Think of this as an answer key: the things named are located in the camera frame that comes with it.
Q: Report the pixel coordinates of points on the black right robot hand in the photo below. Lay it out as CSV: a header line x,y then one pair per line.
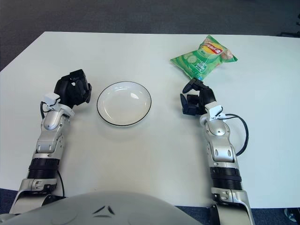
x,y
201,98

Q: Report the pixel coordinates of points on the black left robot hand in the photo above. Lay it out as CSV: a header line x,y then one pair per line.
x,y
70,91

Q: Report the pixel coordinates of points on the green potato chips bag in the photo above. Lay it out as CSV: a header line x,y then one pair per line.
x,y
201,61

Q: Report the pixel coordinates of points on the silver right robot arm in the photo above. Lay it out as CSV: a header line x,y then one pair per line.
x,y
219,131

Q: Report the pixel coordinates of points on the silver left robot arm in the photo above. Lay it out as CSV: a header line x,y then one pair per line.
x,y
50,122

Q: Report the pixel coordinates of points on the white plate with black rim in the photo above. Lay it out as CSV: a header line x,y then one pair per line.
x,y
124,105

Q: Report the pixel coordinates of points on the black chair base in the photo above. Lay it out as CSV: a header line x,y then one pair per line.
x,y
290,32

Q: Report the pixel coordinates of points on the grey robot torso shell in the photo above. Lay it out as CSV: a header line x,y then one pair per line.
x,y
105,211

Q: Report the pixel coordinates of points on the grey caster wheel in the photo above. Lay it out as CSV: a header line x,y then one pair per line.
x,y
290,214

